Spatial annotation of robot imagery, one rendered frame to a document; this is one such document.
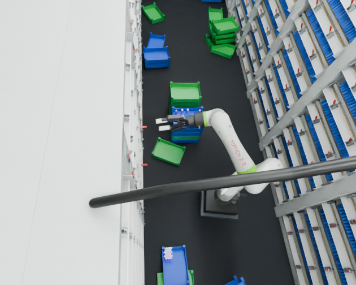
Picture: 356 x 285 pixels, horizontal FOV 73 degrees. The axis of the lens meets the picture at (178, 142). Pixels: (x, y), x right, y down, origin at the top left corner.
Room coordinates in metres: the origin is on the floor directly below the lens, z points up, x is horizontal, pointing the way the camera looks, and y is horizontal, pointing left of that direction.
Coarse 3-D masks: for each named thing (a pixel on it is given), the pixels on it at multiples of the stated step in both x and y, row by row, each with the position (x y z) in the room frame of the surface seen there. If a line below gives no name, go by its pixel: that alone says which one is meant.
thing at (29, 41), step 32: (0, 0) 0.72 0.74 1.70; (32, 0) 0.75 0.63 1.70; (64, 0) 0.79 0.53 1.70; (0, 32) 0.57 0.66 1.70; (32, 32) 0.60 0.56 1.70; (64, 32) 0.63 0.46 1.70; (0, 64) 0.44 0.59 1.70; (32, 64) 0.46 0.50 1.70; (0, 96) 0.33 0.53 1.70; (32, 96) 0.35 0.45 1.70; (0, 128) 0.23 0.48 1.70; (32, 128) 0.25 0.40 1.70; (0, 160) 0.15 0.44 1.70; (32, 160) 0.16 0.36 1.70; (0, 192) 0.07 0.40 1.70; (32, 192) 0.09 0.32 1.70; (0, 224) 0.00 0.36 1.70; (0, 256) -0.06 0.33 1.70
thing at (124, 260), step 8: (128, 176) 0.23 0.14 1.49; (128, 184) 0.22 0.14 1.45; (128, 208) 0.13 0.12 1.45; (128, 216) 0.11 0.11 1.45; (128, 224) 0.08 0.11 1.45; (128, 232) 0.06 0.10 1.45; (128, 240) 0.03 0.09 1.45; (128, 248) 0.01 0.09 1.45; (128, 256) -0.01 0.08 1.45; (120, 264) -0.04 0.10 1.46; (128, 264) -0.03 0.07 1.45; (120, 272) -0.06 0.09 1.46; (128, 272) -0.05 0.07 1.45; (120, 280) -0.08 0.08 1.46; (128, 280) -0.08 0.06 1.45
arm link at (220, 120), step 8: (216, 112) 0.77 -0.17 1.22; (224, 112) 0.78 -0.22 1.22; (216, 120) 0.71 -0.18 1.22; (224, 120) 0.72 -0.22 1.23; (216, 128) 0.68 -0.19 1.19; (224, 128) 0.68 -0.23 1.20; (232, 128) 0.70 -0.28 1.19; (224, 136) 0.66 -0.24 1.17; (232, 136) 0.66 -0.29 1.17; (224, 144) 0.63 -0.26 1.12; (232, 144) 0.63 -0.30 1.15; (240, 144) 0.64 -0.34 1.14; (232, 152) 0.60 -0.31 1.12; (240, 152) 0.60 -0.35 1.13; (232, 160) 0.57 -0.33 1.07; (240, 160) 0.57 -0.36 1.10; (248, 160) 0.58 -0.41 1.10; (240, 168) 0.53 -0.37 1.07; (248, 168) 0.54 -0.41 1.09
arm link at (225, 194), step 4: (224, 188) 0.54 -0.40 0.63; (228, 188) 0.54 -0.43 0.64; (232, 188) 0.55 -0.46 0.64; (236, 188) 0.56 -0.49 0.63; (240, 188) 0.57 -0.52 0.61; (220, 192) 0.52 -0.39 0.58; (224, 192) 0.51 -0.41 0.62; (228, 192) 0.51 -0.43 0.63; (232, 192) 0.52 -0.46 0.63; (236, 192) 0.53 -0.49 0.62; (220, 196) 0.50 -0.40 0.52; (224, 196) 0.49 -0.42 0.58; (228, 196) 0.49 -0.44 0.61; (232, 196) 0.50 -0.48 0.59; (224, 200) 0.49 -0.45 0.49; (228, 200) 0.50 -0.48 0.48
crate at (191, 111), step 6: (174, 108) 1.29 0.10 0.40; (180, 108) 1.32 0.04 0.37; (186, 108) 1.34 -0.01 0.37; (192, 108) 1.35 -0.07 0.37; (198, 108) 1.36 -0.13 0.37; (174, 114) 1.27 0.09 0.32; (180, 114) 1.28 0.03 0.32; (186, 114) 1.30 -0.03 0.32; (192, 114) 1.31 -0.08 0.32; (186, 126) 1.14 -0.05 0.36
